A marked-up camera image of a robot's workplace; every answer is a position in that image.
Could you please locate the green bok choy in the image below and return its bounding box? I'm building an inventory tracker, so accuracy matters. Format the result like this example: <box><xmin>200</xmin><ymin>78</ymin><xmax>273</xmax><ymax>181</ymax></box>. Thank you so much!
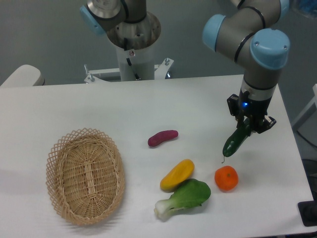
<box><xmin>154</xmin><ymin>178</ymin><xmax>211</xmax><ymax>219</ymax></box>

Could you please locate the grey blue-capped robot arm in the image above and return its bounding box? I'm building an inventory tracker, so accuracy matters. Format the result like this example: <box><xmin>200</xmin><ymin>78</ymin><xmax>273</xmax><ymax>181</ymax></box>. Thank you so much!
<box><xmin>80</xmin><ymin>0</ymin><xmax>290</xmax><ymax>133</ymax></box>

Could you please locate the green cucumber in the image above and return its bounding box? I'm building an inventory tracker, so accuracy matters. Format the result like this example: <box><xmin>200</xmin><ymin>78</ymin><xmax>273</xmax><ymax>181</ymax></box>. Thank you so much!
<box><xmin>221</xmin><ymin>118</ymin><xmax>252</xmax><ymax>164</ymax></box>

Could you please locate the orange tangerine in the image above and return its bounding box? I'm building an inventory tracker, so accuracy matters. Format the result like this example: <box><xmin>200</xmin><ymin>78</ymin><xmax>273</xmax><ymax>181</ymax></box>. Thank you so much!
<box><xmin>214</xmin><ymin>166</ymin><xmax>239</xmax><ymax>191</ymax></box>

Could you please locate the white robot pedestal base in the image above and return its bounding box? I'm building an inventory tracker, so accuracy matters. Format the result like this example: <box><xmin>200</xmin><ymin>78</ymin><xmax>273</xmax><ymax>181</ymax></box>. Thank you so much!
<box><xmin>84</xmin><ymin>48</ymin><xmax>174</xmax><ymax>84</ymax></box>

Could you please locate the woven wicker basket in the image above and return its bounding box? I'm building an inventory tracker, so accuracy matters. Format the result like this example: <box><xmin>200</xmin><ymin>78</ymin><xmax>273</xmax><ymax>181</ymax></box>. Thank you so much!
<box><xmin>46</xmin><ymin>128</ymin><xmax>125</xmax><ymax>226</ymax></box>

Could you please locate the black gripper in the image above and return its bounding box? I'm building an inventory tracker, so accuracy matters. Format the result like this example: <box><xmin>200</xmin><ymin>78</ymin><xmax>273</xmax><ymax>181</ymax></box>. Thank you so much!
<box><xmin>227</xmin><ymin>92</ymin><xmax>276</xmax><ymax>137</ymax></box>

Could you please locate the black device at table edge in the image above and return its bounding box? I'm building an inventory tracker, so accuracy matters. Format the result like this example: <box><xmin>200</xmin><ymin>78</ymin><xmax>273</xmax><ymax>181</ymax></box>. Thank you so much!
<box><xmin>298</xmin><ymin>201</ymin><xmax>317</xmax><ymax>227</ymax></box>

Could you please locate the purple sweet potato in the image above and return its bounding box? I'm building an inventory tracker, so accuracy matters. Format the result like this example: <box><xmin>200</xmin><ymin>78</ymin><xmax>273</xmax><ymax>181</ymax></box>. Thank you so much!
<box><xmin>148</xmin><ymin>130</ymin><xmax>179</xmax><ymax>147</ymax></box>

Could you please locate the white frame at right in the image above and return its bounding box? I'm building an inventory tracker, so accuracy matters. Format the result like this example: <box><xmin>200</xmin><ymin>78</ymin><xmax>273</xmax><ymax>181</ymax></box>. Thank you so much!
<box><xmin>291</xmin><ymin>84</ymin><xmax>317</xmax><ymax>148</ymax></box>

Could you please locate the white chair armrest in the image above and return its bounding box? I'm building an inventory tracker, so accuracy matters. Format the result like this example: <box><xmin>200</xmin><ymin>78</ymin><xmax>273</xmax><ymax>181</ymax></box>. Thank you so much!
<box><xmin>0</xmin><ymin>64</ymin><xmax>45</xmax><ymax>88</ymax></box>

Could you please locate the yellow mango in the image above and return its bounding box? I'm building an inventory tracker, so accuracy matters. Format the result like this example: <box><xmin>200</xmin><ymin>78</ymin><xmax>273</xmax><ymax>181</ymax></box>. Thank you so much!
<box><xmin>160</xmin><ymin>159</ymin><xmax>195</xmax><ymax>191</ymax></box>

